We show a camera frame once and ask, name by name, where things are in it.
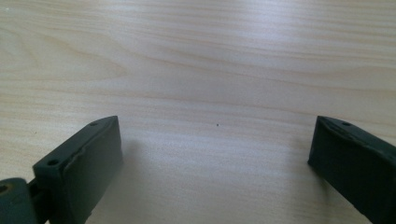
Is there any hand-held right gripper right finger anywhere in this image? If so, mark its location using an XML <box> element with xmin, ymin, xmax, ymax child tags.
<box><xmin>307</xmin><ymin>115</ymin><xmax>396</xmax><ymax>224</ymax></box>

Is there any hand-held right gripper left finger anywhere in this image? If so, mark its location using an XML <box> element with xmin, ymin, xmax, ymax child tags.
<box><xmin>32</xmin><ymin>115</ymin><xmax>123</xmax><ymax>224</ymax></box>

